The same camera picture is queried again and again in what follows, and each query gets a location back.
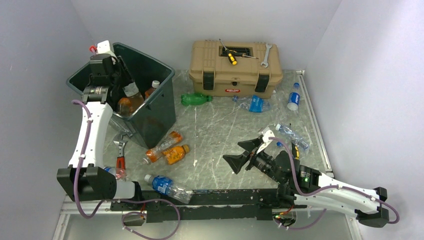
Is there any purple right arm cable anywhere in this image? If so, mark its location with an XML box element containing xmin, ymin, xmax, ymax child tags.
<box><xmin>268</xmin><ymin>136</ymin><xmax>401</xmax><ymax>232</ymax></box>

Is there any blue label water bottle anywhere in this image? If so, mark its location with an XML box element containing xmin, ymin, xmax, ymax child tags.
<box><xmin>144</xmin><ymin>174</ymin><xmax>194</xmax><ymax>204</ymax></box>

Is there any orange juice bottle gold cap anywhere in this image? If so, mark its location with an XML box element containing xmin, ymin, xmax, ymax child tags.
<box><xmin>162</xmin><ymin>144</ymin><xmax>190</xmax><ymax>165</ymax></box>

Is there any clear bottle orange label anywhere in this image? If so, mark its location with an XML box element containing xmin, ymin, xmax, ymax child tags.
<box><xmin>142</xmin><ymin>131</ymin><xmax>183</xmax><ymax>165</ymax></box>

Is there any tan plastic toolbox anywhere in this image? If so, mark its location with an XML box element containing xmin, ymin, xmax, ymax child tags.
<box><xmin>188</xmin><ymin>40</ymin><xmax>283</xmax><ymax>99</ymax></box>

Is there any silver open-end wrench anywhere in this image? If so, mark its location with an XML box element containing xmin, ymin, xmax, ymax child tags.
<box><xmin>260</xmin><ymin>43</ymin><xmax>273</xmax><ymax>68</ymax></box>

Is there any blue label bottle far right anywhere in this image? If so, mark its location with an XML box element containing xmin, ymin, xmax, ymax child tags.
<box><xmin>287</xmin><ymin>82</ymin><xmax>301</xmax><ymax>111</ymax></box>

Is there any clear bottle blue cap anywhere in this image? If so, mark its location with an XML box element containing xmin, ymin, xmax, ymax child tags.
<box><xmin>275</xmin><ymin>123</ymin><xmax>310</xmax><ymax>151</ymax></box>

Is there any yellow black tool right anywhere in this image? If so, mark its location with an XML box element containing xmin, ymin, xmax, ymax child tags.
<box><xmin>291</xmin><ymin>143</ymin><xmax>300</xmax><ymax>160</ymax></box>

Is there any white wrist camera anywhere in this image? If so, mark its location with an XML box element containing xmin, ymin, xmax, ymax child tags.
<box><xmin>256</xmin><ymin>126</ymin><xmax>275</xmax><ymax>154</ymax></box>
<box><xmin>89</xmin><ymin>40</ymin><xmax>116</xmax><ymax>57</ymax></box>

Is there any red handle adjustable wrench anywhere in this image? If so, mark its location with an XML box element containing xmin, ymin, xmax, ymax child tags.
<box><xmin>113</xmin><ymin>133</ymin><xmax>128</xmax><ymax>180</ymax></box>

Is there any crushed orange label bottle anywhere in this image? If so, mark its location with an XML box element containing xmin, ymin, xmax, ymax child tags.
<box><xmin>144</xmin><ymin>80</ymin><xmax>161</xmax><ymax>99</ymax></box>

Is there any crushed blue label bottle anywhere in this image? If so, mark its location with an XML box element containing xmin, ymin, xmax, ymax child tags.
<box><xmin>232</xmin><ymin>95</ymin><xmax>271</xmax><ymax>113</ymax></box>

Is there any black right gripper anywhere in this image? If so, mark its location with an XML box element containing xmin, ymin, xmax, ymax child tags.
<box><xmin>222</xmin><ymin>137</ymin><xmax>283</xmax><ymax>184</ymax></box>

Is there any Pepsi bottle at left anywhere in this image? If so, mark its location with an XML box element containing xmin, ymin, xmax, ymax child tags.
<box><xmin>103</xmin><ymin>166</ymin><xmax>119</xmax><ymax>179</ymax></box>

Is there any yellow black screwdriver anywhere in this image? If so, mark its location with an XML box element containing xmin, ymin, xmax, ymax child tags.
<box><xmin>219</xmin><ymin>38</ymin><xmax>237</xmax><ymax>66</ymax></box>

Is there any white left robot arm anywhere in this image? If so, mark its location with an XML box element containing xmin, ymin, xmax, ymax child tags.
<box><xmin>56</xmin><ymin>53</ymin><xmax>144</xmax><ymax>210</ymax></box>

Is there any dark green plastic bin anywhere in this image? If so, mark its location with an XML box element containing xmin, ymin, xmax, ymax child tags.
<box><xmin>81</xmin><ymin>42</ymin><xmax>176</xmax><ymax>150</ymax></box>

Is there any large orange label bottle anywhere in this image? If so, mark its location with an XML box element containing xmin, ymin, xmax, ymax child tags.
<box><xmin>116</xmin><ymin>97</ymin><xmax>135</xmax><ymax>117</ymax></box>

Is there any purple cable loop front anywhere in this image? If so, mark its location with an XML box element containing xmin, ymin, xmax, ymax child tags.
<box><xmin>121</xmin><ymin>198</ymin><xmax>181</xmax><ymax>240</ymax></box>

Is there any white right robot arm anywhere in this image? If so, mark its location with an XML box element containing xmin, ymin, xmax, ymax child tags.
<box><xmin>223</xmin><ymin>135</ymin><xmax>392</xmax><ymax>228</ymax></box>

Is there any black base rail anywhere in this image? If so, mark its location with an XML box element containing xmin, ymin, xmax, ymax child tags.
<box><xmin>110</xmin><ymin>188</ymin><xmax>306</xmax><ymax>223</ymax></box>

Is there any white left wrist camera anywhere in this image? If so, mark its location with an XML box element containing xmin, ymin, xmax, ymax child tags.
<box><xmin>89</xmin><ymin>40</ymin><xmax>116</xmax><ymax>57</ymax></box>

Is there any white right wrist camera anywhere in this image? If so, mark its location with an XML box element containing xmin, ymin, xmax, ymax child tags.
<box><xmin>256</xmin><ymin>126</ymin><xmax>275</xmax><ymax>154</ymax></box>

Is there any thin dark screwdriver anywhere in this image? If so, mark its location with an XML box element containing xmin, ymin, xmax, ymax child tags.
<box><xmin>229</xmin><ymin>50</ymin><xmax>258</xmax><ymax>59</ymax></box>

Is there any green plastic bottle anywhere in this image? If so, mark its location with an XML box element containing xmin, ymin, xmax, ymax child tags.
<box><xmin>180</xmin><ymin>93</ymin><xmax>213</xmax><ymax>106</ymax></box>

